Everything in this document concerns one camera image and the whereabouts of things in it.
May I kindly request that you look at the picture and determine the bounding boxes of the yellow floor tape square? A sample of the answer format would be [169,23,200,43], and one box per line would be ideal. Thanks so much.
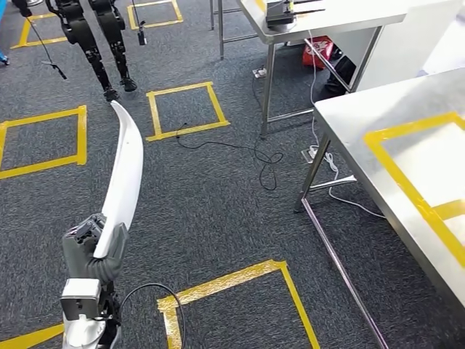
[145,81,231,143]
[0,104,88,180]

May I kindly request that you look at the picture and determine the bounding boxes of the black floor cable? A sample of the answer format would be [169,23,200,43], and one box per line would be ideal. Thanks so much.
[176,72,285,193]

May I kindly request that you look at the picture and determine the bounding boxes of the black humanoid robot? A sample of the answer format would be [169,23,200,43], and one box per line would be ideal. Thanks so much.
[44,0,139,103]

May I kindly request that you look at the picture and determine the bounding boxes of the white curved plastic part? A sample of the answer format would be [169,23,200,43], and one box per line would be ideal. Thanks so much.
[93,100,145,260]

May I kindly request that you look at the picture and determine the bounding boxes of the black tether with handle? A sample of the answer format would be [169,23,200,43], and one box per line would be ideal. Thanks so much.
[25,14,69,81]
[130,0,148,47]

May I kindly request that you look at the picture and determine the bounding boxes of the black bag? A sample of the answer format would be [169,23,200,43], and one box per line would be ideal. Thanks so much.
[324,54,357,96]

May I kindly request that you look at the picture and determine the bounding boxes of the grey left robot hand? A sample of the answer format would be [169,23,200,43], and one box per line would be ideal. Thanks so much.
[62,214,128,281]

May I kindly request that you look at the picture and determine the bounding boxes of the steel table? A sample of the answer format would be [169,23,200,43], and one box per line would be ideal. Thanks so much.
[208,0,465,140]

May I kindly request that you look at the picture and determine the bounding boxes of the person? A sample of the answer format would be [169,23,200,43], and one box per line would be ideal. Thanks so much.
[0,0,11,67]

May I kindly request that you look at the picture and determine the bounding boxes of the black device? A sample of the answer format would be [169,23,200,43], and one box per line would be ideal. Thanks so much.
[265,0,327,30]

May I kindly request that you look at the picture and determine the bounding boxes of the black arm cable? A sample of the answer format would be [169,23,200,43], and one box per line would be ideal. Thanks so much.
[118,282,186,349]

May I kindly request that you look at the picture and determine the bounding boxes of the red printed bag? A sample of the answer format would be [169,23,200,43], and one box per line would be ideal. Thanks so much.
[302,35,335,70]

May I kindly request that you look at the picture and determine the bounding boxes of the white power cable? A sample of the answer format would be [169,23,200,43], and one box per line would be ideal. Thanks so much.
[307,28,387,220]

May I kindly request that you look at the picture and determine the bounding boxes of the white board panel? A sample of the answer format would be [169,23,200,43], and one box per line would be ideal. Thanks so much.
[353,0,464,93]

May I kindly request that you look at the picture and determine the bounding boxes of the steel workbench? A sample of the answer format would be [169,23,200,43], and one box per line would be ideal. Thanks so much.
[292,67,465,349]

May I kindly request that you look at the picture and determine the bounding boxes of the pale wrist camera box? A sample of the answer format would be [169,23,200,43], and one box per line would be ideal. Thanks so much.
[60,278,102,322]

